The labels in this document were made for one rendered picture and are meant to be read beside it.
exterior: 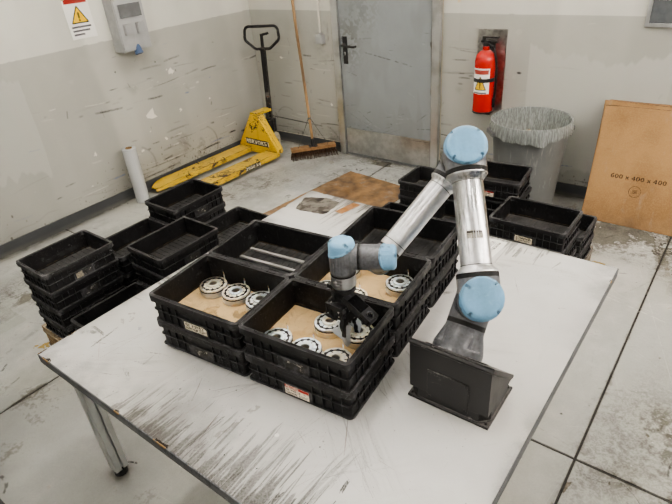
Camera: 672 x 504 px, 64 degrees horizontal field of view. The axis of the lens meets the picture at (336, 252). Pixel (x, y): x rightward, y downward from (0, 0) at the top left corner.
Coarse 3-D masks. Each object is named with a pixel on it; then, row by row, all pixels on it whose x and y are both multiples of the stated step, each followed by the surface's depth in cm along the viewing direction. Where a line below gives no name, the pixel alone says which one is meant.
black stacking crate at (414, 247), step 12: (372, 216) 229; (384, 216) 227; (396, 216) 224; (360, 228) 221; (372, 228) 231; (384, 228) 230; (432, 228) 217; (444, 228) 214; (360, 240) 224; (372, 240) 224; (420, 240) 221; (432, 240) 220; (456, 240) 211; (420, 252) 213; (432, 252) 212; (444, 252) 202; (432, 264) 193; (444, 264) 205; (432, 276) 196
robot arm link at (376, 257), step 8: (360, 248) 150; (368, 248) 150; (376, 248) 150; (384, 248) 149; (392, 248) 149; (360, 256) 149; (368, 256) 149; (376, 256) 149; (384, 256) 148; (392, 256) 148; (360, 264) 150; (368, 264) 150; (376, 264) 149; (384, 264) 149; (392, 264) 149; (376, 272) 159
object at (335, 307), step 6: (330, 282) 161; (330, 288) 160; (354, 288) 157; (336, 294) 161; (342, 294) 156; (348, 294) 156; (330, 300) 164; (336, 300) 162; (330, 306) 162; (336, 306) 160; (342, 306) 160; (330, 312) 165; (336, 312) 162; (342, 312) 160; (348, 312) 159; (336, 318) 163; (348, 318) 160; (354, 318) 163
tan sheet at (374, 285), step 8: (368, 272) 203; (320, 280) 201; (360, 280) 199; (368, 280) 199; (376, 280) 198; (384, 280) 198; (368, 288) 194; (376, 288) 194; (384, 288) 194; (376, 296) 190; (384, 296) 189; (392, 296) 189
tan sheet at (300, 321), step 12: (288, 312) 186; (300, 312) 185; (312, 312) 185; (276, 324) 181; (288, 324) 180; (300, 324) 180; (312, 324) 179; (300, 336) 174; (312, 336) 174; (324, 348) 168; (348, 348) 168
